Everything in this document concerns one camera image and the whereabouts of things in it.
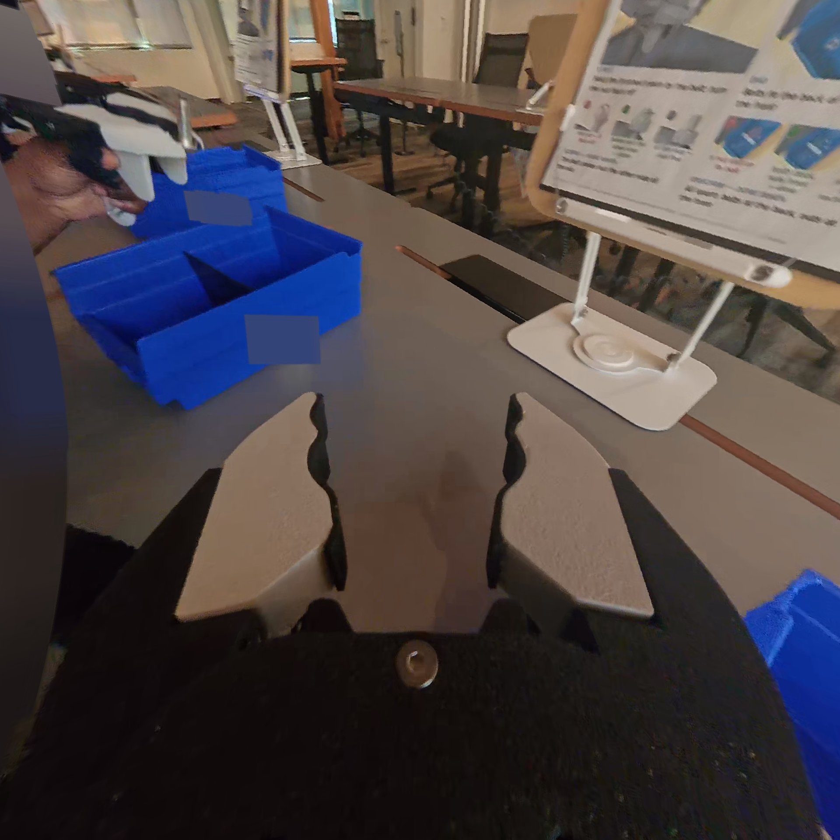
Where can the wooden instruction board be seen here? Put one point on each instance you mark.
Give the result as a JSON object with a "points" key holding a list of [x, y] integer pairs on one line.
{"points": [[551, 46], [689, 131], [259, 46]]}

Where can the blue plastic bin with divider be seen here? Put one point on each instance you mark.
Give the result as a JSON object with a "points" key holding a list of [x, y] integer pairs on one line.
{"points": [[184, 367]]}

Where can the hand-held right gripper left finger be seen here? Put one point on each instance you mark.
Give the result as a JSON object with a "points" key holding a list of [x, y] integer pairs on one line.
{"points": [[262, 512]]}

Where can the person's left hand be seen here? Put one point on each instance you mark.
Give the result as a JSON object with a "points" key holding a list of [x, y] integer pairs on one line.
{"points": [[59, 190]]}

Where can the white metal board stand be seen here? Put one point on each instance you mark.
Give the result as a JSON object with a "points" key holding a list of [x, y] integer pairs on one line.
{"points": [[289, 144]]}

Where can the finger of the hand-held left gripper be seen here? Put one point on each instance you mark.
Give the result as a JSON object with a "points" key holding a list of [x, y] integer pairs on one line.
{"points": [[144, 141], [148, 105]]}

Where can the white flat board corner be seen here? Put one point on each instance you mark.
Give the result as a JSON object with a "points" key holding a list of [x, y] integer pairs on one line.
{"points": [[682, 387]]}

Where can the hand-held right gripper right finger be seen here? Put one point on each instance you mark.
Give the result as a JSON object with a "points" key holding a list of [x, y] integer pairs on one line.
{"points": [[571, 518]]}

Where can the wooden top office desk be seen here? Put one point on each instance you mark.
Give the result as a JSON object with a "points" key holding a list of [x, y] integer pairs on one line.
{"points": [[433, 95]]}

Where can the black mesh office chair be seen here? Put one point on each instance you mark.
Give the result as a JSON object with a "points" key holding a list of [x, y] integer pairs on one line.
{"points": [[499, 59], [358, 46]]}

